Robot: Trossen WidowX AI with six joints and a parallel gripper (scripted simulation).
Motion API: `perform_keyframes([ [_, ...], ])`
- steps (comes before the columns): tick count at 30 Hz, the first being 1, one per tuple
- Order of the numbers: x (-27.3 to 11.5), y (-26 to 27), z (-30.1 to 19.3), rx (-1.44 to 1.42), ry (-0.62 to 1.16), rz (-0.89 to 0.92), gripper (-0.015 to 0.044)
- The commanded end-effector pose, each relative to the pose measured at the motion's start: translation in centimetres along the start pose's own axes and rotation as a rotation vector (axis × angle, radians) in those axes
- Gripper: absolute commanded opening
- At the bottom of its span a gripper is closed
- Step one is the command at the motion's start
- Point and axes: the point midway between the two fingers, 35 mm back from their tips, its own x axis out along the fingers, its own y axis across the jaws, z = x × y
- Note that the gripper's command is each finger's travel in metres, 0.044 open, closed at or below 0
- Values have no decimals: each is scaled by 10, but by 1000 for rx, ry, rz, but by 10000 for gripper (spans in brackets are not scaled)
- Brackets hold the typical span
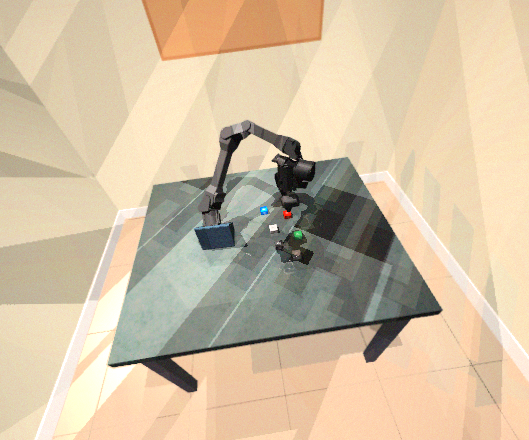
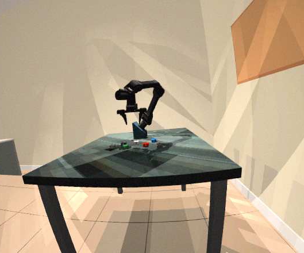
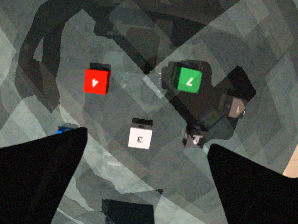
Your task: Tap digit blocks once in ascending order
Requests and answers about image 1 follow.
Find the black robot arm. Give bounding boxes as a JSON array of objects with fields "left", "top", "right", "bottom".
[{"left": 197, "top": 120, "right": 316, "bottom": 227}]

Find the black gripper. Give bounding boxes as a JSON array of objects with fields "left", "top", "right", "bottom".
[{"left": 274, "top": 172, "right": 300, "bottom": 212}]

